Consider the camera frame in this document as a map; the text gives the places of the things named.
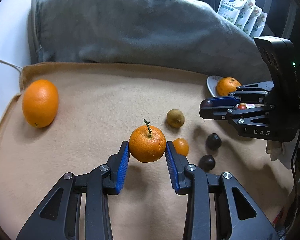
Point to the grey blanket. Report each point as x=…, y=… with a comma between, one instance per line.
x=183, y=34

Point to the small mandarin with stem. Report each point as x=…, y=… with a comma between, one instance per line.
x=147, y=143

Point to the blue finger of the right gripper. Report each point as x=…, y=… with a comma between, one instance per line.
x=227, y=113
x=225, y=101

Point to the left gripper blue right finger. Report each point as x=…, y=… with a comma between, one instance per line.
x=237, y=214

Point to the tan blanket mat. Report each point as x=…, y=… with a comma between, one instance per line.
x=100, y=105

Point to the refill pouch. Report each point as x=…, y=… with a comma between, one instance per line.
x=259, y=25
x=229, y=9
x=252, y=19
x=245, y=13

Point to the large rough orange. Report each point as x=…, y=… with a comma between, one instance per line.
x=227, y=85

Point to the red tomato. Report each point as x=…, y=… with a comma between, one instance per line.
x=241, y=106

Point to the brown kiwi berry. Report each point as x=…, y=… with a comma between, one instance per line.
x=175, y=118

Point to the dark plum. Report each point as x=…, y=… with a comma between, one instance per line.
x=213, y=141
x=207, y=163
x=206, y=103

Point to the white floral plate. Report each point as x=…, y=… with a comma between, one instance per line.
x=211, y=83

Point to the small orange kumquat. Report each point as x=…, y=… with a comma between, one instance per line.
x=181, y=146

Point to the large smooth orange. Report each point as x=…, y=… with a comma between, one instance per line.
x=40, y=103

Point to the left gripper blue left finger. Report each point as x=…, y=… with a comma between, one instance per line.
x=57, y=215

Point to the white gloved right hand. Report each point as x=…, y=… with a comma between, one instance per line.
x=281, y=151

